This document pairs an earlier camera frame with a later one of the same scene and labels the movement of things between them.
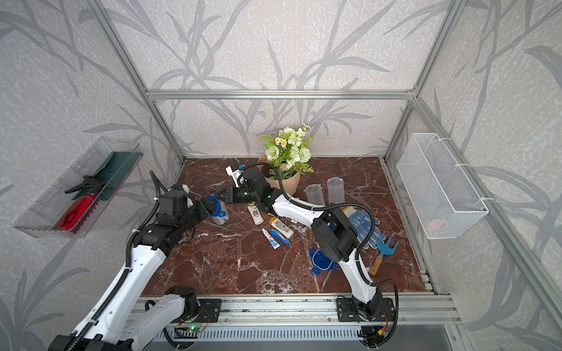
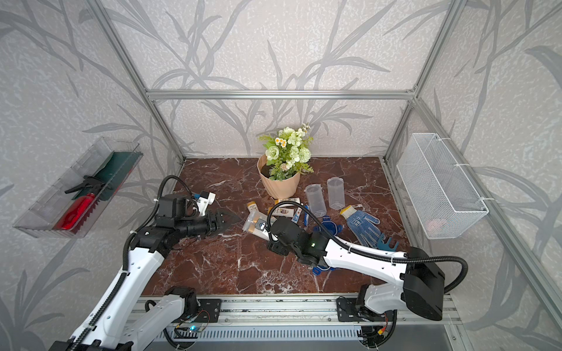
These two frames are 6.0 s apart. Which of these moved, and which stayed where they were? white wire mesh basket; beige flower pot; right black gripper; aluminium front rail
Moved: right black gripper
Stayed: white wire mesh basket; beige flower pot; aluminium front rail
